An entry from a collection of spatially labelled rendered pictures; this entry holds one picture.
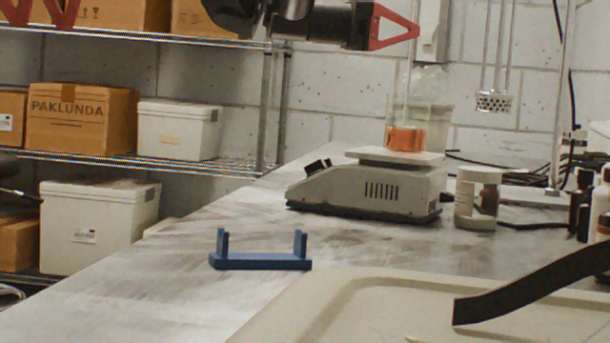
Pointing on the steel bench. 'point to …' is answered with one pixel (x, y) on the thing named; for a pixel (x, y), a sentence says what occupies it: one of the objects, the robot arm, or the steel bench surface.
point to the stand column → (560, 101)
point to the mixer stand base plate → (526, 196)
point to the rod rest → (220, 259)
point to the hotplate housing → (375, 191)
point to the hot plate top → (393, 156)
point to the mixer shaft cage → (488, 104)
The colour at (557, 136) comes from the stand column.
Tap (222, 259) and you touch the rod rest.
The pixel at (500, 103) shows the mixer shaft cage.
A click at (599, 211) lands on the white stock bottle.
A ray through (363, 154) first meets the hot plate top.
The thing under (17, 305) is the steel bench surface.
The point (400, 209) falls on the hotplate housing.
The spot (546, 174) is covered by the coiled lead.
